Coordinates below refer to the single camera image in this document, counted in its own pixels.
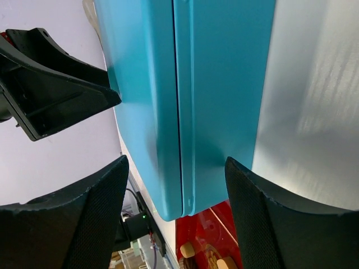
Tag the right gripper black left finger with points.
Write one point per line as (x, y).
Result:
(73, 227)

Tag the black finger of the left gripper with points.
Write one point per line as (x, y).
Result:
(44, 88)

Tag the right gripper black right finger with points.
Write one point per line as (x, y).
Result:
(277, 228)

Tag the teal tin lid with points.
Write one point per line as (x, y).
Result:
(221, 55)

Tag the caramel square chocolate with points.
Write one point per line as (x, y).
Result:
(226, 263)

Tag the tan cylinder chocolate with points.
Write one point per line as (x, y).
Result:
(187, 250)

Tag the brown bar chocolate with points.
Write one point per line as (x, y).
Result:
(187, 263)

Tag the red rectangular tray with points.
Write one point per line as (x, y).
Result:
(212, 234)

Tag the teal tin box with cups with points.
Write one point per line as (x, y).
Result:
(138, 43)

